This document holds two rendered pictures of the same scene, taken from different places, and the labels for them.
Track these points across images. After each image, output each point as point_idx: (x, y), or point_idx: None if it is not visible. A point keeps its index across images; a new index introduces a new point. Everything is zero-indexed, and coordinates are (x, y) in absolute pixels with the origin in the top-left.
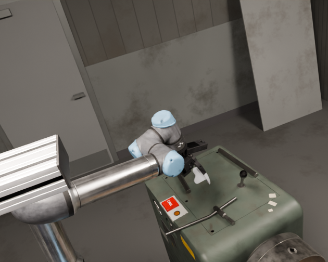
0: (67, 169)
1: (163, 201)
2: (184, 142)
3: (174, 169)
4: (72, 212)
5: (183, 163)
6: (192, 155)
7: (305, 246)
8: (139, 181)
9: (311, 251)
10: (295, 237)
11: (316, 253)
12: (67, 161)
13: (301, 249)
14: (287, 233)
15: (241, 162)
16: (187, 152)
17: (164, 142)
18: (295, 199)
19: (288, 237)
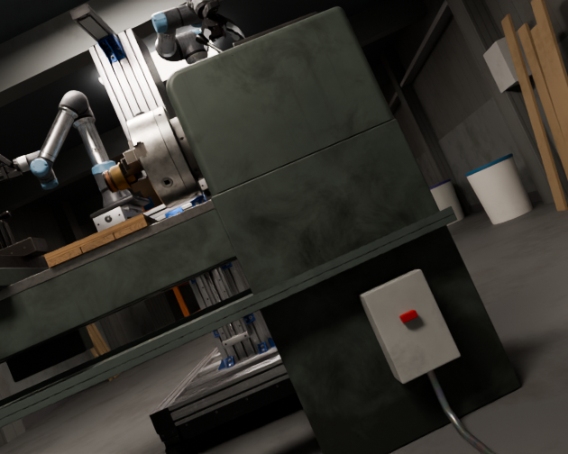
0: (79, 14)
1: None
2: (194, 4)
3: (154, 26)
4: (158, 53)
5: (153, 21)
6: (204, 18)
7: (139, 117)
8: (160, 36)
9: (132, 120)
10: (154, 112)
11: (129, 123)
12: (84, 13)
13: (136, 116)
14: (160, 107)
15: (264, 31)
16: (203, 15)
17: (188, 6)
18: (175, 71)
19: (154, 109)
